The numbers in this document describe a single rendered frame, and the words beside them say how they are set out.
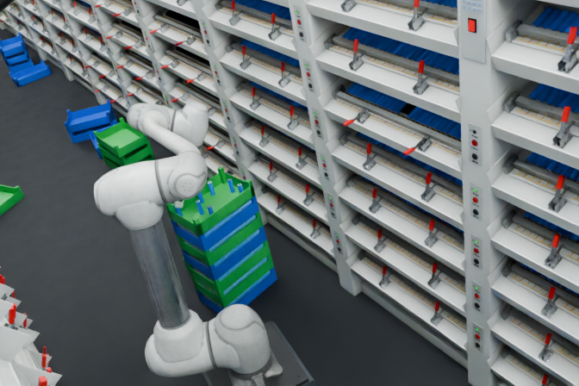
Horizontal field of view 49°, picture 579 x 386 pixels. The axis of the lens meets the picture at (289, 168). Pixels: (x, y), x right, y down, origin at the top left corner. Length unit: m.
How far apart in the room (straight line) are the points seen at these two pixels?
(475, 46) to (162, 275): 1.11
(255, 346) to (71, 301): 1.32
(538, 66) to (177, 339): 1.32
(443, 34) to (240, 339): 1.12
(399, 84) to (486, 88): 0.33
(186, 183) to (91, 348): 1.33
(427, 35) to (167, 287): 1.06
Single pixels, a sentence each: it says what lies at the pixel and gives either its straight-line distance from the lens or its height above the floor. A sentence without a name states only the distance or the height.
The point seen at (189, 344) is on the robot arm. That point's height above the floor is 0.48.
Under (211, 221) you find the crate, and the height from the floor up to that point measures 0.51.
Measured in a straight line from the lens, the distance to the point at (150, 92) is 3.91.
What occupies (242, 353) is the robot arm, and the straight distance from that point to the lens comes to 2.12.
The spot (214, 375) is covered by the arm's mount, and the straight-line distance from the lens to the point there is 2.32.
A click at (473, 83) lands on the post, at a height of 1.22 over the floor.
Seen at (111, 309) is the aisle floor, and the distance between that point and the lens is 3.07.
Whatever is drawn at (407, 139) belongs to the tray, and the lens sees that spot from 1.95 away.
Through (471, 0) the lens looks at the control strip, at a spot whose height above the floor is 1.43.
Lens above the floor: 1.98
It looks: 34 degrees down
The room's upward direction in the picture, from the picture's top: 12 degrees counter-clockwise
